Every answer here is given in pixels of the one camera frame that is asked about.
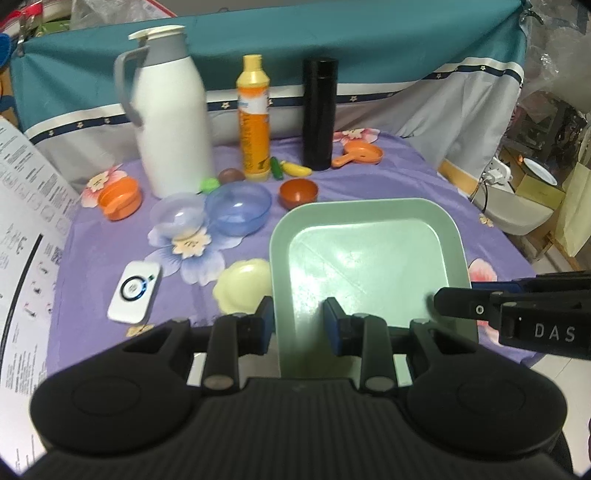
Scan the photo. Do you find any green square plate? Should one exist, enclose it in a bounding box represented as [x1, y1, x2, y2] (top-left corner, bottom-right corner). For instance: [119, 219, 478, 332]
[269, 198, 480, 387]

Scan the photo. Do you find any clear plastic bag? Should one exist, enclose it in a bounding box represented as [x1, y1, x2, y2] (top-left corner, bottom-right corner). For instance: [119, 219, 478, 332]
[69, 0, 153, 29]

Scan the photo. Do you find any white power plug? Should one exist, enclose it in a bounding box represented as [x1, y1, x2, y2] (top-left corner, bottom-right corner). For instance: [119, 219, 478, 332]
[480, 157, 513, 186]

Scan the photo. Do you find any black cable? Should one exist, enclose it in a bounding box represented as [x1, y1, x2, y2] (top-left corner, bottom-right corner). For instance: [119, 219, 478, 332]
[0, 233, 45, 354]

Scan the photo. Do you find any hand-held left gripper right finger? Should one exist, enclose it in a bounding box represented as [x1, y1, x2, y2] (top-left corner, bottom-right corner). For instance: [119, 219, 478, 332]
[323, 296, 481, 393]

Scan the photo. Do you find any orange bowl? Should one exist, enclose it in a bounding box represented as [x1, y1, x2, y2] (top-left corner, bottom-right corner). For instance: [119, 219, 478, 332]
[279, 178, 320, 208]

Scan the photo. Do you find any white instruction sheet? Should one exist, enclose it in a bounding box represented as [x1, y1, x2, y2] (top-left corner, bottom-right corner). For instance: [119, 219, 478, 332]
[0, 115, 82, 476]

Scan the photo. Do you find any orange toy pot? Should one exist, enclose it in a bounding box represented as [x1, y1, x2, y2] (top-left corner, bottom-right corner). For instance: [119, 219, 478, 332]
[97, 178, 143, 222]

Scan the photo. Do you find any orange toy pan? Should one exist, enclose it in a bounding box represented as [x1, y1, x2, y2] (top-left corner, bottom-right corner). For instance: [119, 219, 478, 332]
[331, 141, 385, 168]

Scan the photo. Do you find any blue translucent bowl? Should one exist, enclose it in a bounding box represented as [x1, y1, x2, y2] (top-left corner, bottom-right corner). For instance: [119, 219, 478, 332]
[205, 181, 273, 236]

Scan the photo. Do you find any teal and grey curtain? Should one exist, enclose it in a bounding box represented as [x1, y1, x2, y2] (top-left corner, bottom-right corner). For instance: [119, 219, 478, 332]
[9, 0, 530, 195]

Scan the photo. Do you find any yellowish cardboard box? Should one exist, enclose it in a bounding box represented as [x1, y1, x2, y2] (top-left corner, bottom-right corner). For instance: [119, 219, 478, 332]
[512, 159, 567, 209]

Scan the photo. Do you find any crumpled plastic sheet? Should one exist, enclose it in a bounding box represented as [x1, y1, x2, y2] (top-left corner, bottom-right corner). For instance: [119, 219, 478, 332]
[521, 0, 591, 118]

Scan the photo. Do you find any white thermos jug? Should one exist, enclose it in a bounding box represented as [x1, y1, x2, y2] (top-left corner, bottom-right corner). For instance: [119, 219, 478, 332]
[114, 25, 217, 199]

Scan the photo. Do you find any black thermos flask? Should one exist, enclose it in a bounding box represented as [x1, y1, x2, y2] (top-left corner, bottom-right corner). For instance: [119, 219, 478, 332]
[302, 57, 338, 172]

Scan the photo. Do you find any white power bank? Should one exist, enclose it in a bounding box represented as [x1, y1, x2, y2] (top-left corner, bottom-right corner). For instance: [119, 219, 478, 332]
[107, 261, 163, 324]

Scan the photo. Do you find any white plate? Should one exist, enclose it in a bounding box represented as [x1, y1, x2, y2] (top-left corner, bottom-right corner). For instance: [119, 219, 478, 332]
[522, 157, 560, 186]

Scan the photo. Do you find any cream flower-shaped plate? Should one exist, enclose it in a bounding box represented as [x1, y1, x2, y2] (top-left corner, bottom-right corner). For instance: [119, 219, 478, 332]
[212, 258, 274, 316]

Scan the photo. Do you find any purple floral tablecloth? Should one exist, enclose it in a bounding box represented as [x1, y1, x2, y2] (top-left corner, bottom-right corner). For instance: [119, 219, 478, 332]
[46, 130, 550, 389]

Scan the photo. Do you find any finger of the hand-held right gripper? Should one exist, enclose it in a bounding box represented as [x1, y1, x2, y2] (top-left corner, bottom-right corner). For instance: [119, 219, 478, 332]
[433, 286, 505, 331]
[470, 271, 591, 298]

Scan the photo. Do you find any clear translucent bowl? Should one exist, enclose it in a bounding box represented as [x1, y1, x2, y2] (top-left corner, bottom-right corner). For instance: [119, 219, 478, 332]
[150, 193, 208, 240]

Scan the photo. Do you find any yellow detergent bottle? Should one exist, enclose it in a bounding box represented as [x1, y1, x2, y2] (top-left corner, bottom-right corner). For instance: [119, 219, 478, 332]
[236, 54, 272, 182]

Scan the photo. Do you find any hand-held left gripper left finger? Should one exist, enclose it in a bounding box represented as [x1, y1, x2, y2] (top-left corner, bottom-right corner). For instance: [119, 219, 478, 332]
[119, 296, 277, 393]

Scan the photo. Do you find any yellow paper bag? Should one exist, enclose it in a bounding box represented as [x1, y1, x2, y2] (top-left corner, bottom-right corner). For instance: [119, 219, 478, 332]
[554, 161, 591, 273]

